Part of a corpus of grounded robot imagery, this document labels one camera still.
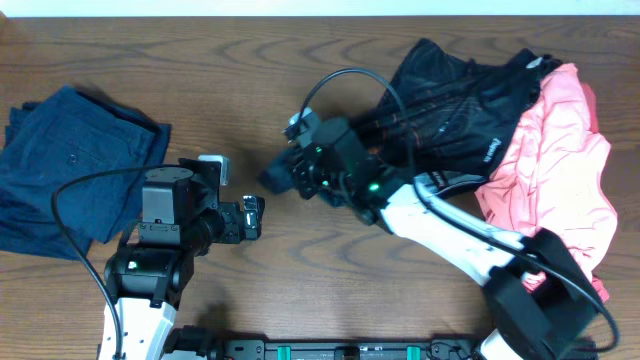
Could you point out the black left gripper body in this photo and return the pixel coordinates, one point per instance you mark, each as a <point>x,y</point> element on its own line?
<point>231,232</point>

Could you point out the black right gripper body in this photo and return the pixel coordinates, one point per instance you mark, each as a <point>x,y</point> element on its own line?
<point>313,179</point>

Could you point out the black printed cycling jersey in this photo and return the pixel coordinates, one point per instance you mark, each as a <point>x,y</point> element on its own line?
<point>458,117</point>

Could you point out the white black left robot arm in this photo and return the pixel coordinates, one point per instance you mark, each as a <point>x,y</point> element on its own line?
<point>182,217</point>

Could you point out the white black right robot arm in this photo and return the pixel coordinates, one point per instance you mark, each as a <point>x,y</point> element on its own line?
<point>538,296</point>

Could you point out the folded navy blue trousers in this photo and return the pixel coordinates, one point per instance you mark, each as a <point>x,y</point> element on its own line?
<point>70,172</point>

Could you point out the pink crumpled garment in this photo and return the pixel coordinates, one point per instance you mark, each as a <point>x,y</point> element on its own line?
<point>550,176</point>

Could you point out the black mounting rail with clamps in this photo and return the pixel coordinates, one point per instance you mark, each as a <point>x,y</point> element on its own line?
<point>345,350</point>

